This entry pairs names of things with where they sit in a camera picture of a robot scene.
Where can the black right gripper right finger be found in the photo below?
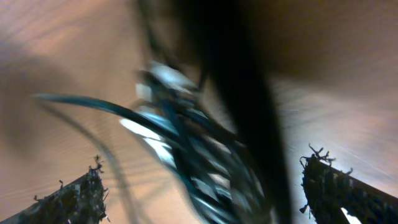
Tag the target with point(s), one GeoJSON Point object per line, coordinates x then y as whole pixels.
{"type": "Point", "coordinates": [329, 190]}

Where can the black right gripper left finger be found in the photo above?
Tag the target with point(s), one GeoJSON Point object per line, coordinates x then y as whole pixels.
{"type": "Point", "coordinates": [79, 202]}

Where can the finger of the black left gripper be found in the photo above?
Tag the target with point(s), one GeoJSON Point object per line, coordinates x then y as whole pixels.
{"type": "Point", "coordinates": [225, 45]}

